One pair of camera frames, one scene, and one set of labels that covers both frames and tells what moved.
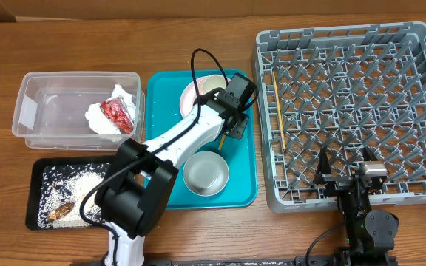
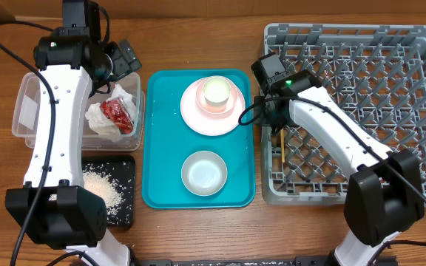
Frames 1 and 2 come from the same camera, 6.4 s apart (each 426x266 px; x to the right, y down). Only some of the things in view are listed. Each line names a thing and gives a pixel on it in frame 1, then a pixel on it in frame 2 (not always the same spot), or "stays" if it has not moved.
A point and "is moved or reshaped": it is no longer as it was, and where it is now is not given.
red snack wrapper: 116,110 stays
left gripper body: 241,125 → 115,64
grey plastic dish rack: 344,89 stays
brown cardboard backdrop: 33,10 stays
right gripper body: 339,181 → 272,116
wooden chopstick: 279,111 is moved or reshaped
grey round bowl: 205,173 stays
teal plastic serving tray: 163,108 stays
